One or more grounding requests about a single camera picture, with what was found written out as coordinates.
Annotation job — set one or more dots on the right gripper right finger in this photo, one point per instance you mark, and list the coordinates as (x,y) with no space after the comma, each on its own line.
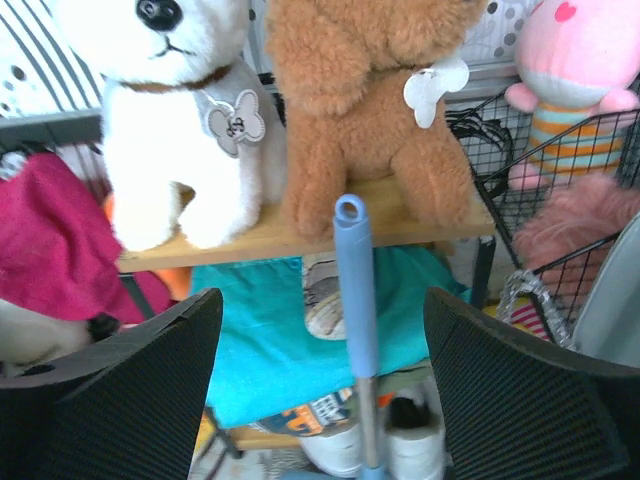
(518,407)

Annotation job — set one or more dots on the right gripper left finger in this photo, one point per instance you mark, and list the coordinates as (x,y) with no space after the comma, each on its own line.
(128,407)

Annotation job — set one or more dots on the blue floor mop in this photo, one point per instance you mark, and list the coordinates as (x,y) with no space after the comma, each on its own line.
(354,254)

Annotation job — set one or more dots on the magenta cloth bag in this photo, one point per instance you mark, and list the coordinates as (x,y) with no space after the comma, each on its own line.
(58,251)

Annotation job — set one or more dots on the white sneaker right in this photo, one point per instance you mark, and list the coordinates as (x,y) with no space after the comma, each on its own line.
(415,433)

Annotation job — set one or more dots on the white sneaker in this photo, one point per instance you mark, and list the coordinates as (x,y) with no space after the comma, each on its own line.
(415,433)
(337,451)

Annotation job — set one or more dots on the teal folded cloth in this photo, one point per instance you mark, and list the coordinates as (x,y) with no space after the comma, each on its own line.
(267,361)

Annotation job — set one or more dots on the white sneaker left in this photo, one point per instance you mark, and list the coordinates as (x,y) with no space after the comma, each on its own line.
(337,451)

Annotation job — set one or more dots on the white grey plush dog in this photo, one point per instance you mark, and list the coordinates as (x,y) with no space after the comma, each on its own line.
(191,140)

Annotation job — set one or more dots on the pink plush toy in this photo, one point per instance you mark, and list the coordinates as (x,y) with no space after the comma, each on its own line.
(576,61)

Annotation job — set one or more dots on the brown plush dog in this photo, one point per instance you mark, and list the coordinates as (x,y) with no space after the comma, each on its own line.
(363,84)

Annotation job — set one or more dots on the black wire basket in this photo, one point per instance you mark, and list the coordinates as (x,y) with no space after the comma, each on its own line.
(558,205)

